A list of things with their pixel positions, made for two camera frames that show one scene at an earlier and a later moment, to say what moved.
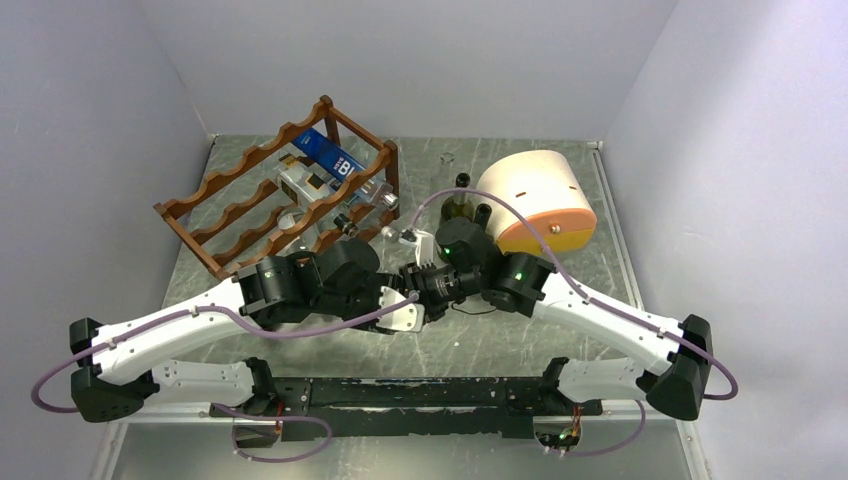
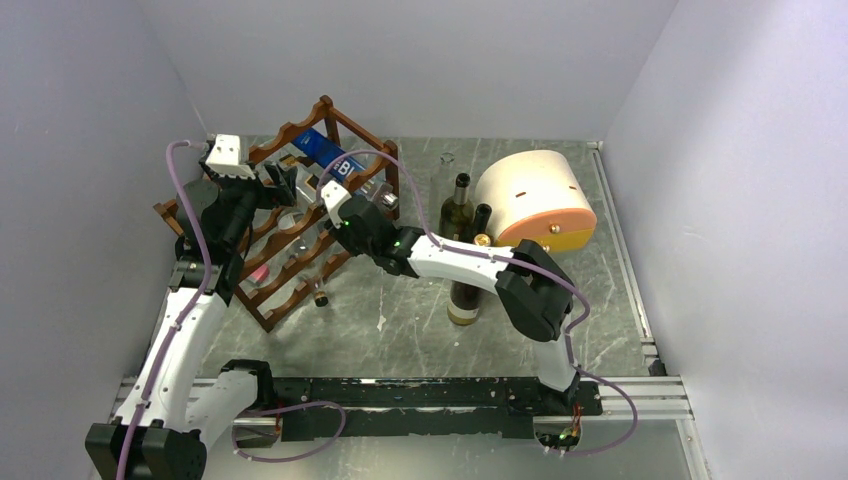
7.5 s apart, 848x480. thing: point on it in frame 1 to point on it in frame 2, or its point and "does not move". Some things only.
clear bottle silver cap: x=379 y=192 does not move
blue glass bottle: x=332 y=158 does not move
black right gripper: x=416 y=277 to x=340 y=233
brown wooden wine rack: x=329 y=182 does not move
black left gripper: x=386 y=288 to x=272 y=197
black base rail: x=442 y=407 does not move
